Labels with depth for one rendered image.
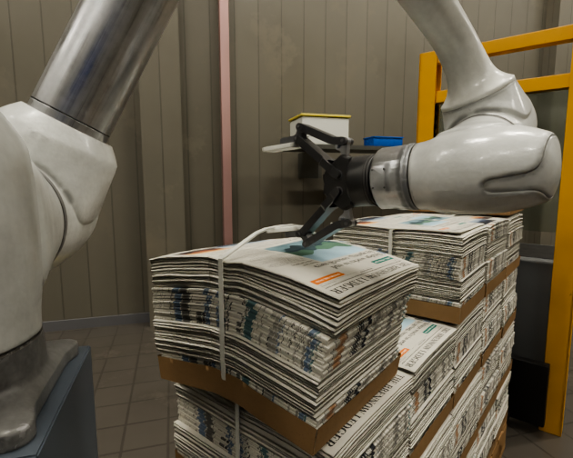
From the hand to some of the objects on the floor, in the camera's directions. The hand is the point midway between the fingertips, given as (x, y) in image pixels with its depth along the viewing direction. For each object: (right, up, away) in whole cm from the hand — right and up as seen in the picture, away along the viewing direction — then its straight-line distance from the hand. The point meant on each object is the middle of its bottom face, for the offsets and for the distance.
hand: (274, 188), depth 69 cm
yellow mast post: (+79, -98, +161) cm, 204 cm away
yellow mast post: (+130, -104, +120) cm, 205 cm away
